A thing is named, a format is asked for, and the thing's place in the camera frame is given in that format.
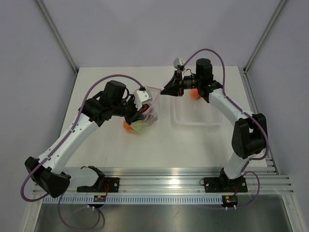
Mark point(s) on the dark purple fruit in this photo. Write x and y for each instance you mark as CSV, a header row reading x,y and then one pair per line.
x,y
151,119

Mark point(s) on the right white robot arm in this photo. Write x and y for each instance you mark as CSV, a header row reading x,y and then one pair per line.
x,y
250,130

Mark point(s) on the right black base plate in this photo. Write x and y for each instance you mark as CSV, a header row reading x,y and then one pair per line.
x,y
217,185

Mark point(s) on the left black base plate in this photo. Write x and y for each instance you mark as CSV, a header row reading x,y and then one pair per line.
x,y
102,185

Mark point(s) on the white radish with leaves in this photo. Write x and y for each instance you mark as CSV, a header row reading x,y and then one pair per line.
x,y
139,126

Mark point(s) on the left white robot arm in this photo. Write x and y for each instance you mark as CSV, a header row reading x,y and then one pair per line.
x,y
47,170

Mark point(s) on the dark red apple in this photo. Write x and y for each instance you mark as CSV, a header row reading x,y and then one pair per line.
x,y
146,109

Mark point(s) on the aluminium rail frame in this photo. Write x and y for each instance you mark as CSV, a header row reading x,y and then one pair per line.
x,y
158,181

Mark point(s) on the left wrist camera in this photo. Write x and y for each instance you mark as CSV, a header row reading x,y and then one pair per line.
x,y
142,97

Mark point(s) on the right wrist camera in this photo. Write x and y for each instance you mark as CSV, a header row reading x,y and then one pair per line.
x,y
178,64

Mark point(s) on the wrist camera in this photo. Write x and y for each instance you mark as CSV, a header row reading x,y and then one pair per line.
x,y
142,97
178,64

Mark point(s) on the peach fruit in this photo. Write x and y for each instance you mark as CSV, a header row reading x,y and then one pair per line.
x,y
194,94

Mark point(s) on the white plastic basket tray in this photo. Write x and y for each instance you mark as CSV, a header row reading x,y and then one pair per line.
x,y
188,112

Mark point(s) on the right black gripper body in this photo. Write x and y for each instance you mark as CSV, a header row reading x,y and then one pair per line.
x,y
191,82

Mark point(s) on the white slotted cable duct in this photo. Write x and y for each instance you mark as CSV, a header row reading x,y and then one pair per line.
x,y
139,199

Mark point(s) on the circuit board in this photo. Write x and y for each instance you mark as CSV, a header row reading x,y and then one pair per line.
x,y
99,198
231,199

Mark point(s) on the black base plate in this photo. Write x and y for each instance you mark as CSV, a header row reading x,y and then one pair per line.
x,y
217,185
102,185

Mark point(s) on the right circuit board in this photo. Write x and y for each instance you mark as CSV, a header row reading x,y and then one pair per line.
x,y
231,199

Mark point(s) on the clear zip top bag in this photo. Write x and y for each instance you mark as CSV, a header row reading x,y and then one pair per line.
x,y
155,105

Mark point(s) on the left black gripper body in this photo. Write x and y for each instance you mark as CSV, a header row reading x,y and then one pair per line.
x,y
127,109

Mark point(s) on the left circuit board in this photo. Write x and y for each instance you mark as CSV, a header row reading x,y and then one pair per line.
x,y
99,198

